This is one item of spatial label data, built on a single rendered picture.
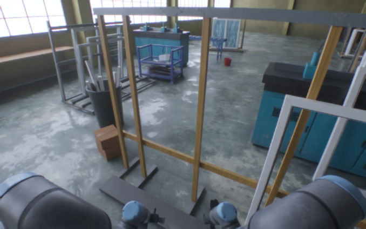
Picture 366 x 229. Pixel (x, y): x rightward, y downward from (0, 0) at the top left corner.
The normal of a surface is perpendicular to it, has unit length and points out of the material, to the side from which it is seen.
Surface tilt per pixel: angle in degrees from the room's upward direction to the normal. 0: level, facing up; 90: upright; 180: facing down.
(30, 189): 5
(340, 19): 90
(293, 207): 30
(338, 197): 15
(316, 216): 25
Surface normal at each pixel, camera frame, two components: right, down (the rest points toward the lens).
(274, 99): -0.48, 0.43
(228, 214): 0.15, -0.67
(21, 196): -0.09, -0.72
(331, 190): -0.02, -0.90
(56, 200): 0.36, -0.88
